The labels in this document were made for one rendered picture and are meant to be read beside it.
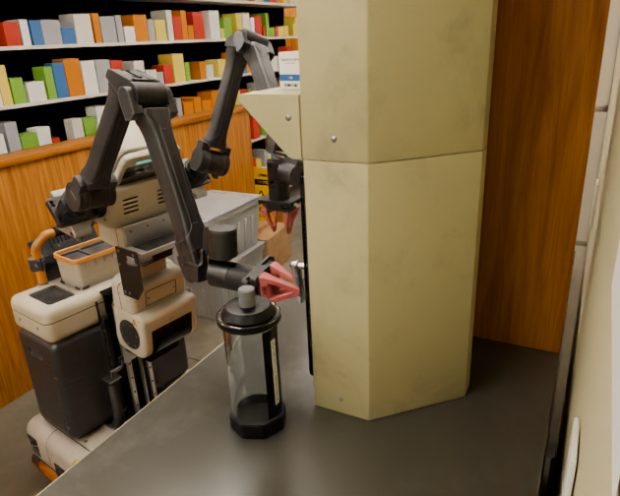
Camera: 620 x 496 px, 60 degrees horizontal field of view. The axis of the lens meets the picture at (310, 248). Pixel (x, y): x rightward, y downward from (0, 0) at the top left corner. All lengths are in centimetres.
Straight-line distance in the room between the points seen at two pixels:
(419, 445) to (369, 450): 9
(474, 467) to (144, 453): 55
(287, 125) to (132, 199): 89
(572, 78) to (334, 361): 66
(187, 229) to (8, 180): 178
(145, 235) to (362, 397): 94
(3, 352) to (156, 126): 198
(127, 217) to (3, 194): 122
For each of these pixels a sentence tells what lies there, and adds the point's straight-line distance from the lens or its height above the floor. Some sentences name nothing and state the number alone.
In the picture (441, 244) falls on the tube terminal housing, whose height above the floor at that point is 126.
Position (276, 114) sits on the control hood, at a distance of 88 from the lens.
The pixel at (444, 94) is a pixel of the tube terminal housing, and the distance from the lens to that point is 86.
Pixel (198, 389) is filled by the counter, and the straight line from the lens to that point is 115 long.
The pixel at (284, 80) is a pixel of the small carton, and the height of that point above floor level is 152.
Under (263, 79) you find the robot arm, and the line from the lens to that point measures 156.
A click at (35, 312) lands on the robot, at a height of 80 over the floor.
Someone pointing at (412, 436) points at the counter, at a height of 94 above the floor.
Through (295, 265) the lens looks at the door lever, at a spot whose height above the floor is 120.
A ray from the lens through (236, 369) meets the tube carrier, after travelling 93.
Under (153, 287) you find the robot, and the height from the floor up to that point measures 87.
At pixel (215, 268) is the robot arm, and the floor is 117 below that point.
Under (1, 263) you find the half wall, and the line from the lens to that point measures 287.
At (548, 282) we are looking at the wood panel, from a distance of 122.
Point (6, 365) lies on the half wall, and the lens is 302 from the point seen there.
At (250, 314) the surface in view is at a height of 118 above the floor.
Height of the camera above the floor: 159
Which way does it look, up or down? 21 degrees down
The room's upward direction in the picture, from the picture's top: 3 degrees counter-clockwise
